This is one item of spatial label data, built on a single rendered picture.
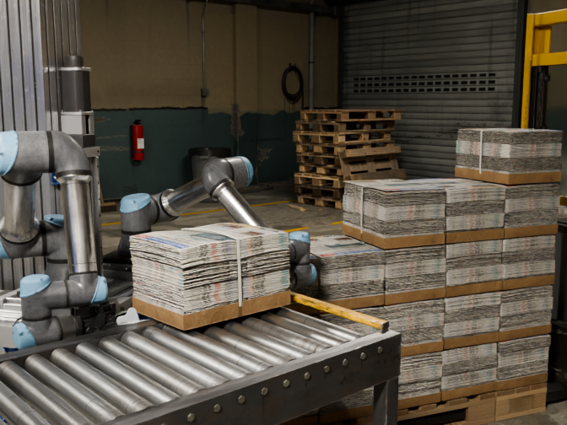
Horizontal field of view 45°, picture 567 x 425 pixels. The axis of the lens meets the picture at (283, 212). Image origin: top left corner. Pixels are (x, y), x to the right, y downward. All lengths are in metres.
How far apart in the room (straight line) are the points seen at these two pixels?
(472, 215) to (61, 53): 1.72
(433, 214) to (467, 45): 7.60
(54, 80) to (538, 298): 2.21
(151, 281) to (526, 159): 1.76
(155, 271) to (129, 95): 7.77
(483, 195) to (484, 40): 7.31
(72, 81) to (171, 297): 0.94
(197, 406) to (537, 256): 2.08
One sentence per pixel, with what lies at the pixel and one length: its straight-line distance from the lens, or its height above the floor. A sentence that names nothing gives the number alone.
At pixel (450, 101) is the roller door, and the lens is 10.45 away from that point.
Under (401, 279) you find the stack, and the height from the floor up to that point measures 0.70.
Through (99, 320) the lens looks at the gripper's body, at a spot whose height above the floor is 0.81.
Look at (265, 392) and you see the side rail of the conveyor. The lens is 1.58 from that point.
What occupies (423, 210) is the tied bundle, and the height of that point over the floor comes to 0.98.
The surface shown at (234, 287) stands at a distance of 1.94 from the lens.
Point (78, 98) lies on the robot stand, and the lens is 2.51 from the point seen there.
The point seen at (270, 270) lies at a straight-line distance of 2.00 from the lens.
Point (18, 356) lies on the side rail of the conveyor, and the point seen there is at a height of 0.80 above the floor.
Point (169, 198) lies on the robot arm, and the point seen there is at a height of 1.03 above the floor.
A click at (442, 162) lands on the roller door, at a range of 10.54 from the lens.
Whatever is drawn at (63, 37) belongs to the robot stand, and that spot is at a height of 1.64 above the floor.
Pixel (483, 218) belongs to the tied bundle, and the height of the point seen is 0.93.
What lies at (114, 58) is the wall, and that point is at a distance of 9.57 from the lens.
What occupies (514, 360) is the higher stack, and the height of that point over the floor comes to 0.27.
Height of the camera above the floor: 1.41
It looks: 9 degrees down
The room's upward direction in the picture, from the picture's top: straight up
